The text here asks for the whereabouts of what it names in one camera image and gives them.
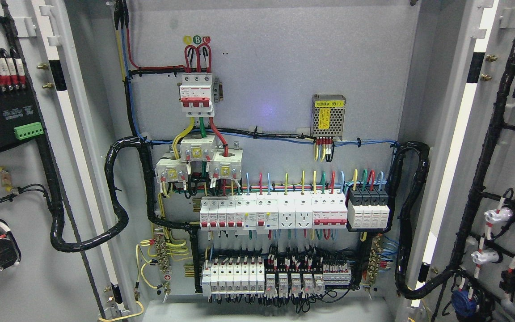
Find grey cabinet door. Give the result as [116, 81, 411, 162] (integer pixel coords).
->
[392, 0, 515, 322]
[0, 0, 116, 322]

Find white current transformers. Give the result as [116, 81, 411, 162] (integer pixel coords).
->
[156, 134, 243, 185]

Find perforated metal power supply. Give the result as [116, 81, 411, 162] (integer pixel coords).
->
[310, 94, 346, 137]

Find white red main breaker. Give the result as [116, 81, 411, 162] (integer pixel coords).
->
[179, 72, 224, 118]

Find white lower breaker row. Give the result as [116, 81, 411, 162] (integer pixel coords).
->
[202, 258, 266, 299]

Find black white surge protector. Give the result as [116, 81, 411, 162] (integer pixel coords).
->
[347, 188, 390, 233]

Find relay and terminal row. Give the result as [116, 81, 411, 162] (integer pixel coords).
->
[264, 249, 352, 302]

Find yellow terminal connector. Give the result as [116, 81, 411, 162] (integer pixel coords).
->
[0, 166, 14, 192]

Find black meter rear housing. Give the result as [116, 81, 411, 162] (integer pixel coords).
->
[0, 80, 44, 155]

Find white din rail socket breakers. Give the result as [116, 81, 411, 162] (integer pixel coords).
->
[199, 191, 347, 234]

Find black cable harness right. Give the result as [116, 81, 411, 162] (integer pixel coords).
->
[392, 141, 459, 300]

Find black cable harness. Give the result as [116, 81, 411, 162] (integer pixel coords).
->
[50, 137, 202, 293]
[392, 141, 459, 300]

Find black cable harness left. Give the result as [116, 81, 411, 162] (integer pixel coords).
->
[50, 137, 202, 293]

